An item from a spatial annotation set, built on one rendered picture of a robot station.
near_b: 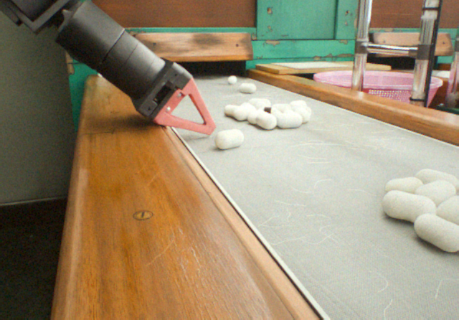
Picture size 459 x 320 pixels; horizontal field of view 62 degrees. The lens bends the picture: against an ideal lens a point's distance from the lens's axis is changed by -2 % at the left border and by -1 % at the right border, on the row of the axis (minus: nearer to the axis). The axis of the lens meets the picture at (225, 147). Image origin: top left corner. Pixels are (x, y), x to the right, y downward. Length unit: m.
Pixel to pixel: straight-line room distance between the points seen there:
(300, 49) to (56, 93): 1.11
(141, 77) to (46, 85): 1.42
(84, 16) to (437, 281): 0.37
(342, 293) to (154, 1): 0.90
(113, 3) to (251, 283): 0.90
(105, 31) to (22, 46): 1.41
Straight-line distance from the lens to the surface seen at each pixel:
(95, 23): 0.43
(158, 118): 0.44
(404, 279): 0.25
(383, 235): 0.28
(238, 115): 0.57
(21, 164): 1.93
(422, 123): 0.55
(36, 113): 1.86
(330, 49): 1.21
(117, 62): 0.43
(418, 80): 0.64
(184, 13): 1.05
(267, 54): 1.11
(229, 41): 1.02
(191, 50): 0.99
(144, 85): 0.43
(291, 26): 1.15
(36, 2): 0.44
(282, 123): 0.53
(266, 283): 0.18
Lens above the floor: 0.87
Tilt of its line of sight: 17 degrees down
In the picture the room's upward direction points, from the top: straight up
